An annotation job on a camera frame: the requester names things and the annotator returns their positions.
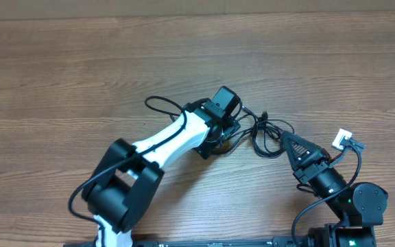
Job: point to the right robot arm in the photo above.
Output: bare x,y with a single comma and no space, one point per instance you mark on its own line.
359,207

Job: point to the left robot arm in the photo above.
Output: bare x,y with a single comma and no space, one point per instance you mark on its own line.
123,185

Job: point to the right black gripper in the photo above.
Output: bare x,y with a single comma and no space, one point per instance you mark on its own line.
298,162

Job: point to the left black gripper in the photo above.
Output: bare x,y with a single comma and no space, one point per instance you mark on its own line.
231,127

